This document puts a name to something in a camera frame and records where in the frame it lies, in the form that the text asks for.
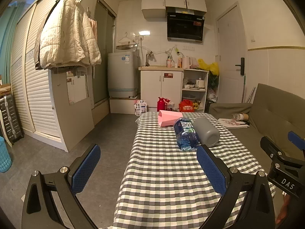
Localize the grey checkered tablecloth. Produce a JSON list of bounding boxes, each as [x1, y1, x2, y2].
[[114, 112, 277, 229]]

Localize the metal basin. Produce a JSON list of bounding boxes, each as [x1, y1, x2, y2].
[[115, 44, 138, 51]]

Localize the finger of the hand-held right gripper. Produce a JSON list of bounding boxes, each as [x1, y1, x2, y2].
[[287, 131, 305, 159], [260, 136, 301, 165]]

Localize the black range hood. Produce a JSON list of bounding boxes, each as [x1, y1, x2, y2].
[[166, 7, 206, 43]]

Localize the green broom handle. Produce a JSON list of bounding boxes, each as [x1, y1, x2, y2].
[[241, 74, 246, 104]]

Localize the yellow plastic bag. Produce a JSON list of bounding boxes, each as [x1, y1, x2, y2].
[[198, 58, 220, 76]]

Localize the olive green sofa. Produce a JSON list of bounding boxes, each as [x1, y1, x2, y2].
[[208, 83, 305, 169]]

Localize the teal curtain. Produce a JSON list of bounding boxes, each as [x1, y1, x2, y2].
[[0, 2, 25, 84]]

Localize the grey ribbed suitcase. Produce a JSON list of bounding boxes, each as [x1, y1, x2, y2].
[[0, 94, 24, 145]]

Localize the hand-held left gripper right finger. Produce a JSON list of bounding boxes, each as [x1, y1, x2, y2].
[[196, 144, 279, 229]]

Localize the white clothes hanger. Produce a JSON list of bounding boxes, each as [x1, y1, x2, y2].
[[116, 32, 140, 46]]

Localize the white printed magazine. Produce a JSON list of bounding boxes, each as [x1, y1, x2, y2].
[[218, 118, 250, 128]]

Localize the white open shelf unit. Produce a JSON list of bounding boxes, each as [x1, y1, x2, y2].
[[181, 69, 210, 113]]

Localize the black door handle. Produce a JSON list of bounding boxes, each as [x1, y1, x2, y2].
[[235, 57, 245, 74]]

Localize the white slatted wardrobe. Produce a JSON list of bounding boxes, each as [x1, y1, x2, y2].
[[10, 0, 95, 152]]

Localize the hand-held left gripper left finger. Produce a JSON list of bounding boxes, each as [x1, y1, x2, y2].
[[22, 144, 101, 229]]

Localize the pink hanging garment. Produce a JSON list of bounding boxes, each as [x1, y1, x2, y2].
[[89, 19, 98, 40]]

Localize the blue label water bottle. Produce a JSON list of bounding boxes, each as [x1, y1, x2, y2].
[[173, 117, 201, 151]]

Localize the white detergent package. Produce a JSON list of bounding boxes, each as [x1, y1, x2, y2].
[[134, 99, 148, 116]]

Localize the pink paper box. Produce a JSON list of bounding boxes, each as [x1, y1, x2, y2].
[[157, 110, 184, 127]]

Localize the red shopping bag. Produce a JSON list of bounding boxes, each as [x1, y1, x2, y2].
[[179, 100, 196, 113]]

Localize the white sink cabinet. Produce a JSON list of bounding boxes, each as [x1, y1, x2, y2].
[[139, 66, 185, 113]]

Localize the frosted glass door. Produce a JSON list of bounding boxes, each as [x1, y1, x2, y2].
[[91, 0, 117, 106]]

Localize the white quilted jacket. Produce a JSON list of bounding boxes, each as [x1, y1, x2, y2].
[[34, 0, 102, 70]]

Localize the white washing machine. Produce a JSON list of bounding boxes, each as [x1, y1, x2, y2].
[[107, 51, 141, 99]]

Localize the white washing machine platform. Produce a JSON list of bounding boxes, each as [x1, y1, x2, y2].
[[109, 95, 141, 114]]

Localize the light blue basket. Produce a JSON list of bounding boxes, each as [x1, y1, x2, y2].
[[0, 136, 12, 173]]

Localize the grey cup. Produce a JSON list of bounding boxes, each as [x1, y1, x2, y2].
[[193, 117, 221, 148]]

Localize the white wall cabinets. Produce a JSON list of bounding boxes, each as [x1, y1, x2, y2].
[[141, 0, 207, 19]]

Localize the metal faucet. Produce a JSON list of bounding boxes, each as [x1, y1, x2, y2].
[[145, 51, 154, 67]]

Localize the pink white electric kettle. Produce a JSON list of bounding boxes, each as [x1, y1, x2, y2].
[[181, 56, 193, 69]]

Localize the white door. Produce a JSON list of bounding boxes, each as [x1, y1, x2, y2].
[[216, 2, 249, 104]]

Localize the person's right hand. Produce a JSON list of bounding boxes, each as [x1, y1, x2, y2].
[[276, 192, 291, 225]]

